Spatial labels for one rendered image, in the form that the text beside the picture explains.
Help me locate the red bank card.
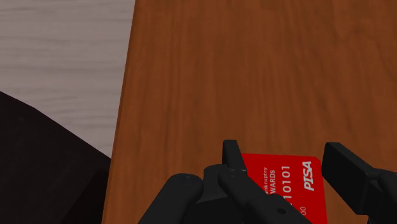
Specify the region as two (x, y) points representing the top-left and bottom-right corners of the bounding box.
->
(241, 153), (328, 224)

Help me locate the brown wooden table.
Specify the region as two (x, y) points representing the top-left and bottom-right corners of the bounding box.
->
(101, 0), (397, 224)

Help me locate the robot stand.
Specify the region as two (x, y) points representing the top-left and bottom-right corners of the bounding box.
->
(0, 90), (112, 224)

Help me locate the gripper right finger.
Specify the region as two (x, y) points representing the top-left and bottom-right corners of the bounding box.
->
(321, 142), (397, 224)

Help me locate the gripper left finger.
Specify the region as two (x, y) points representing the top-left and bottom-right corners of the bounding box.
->
(137, 139), (312, 224)

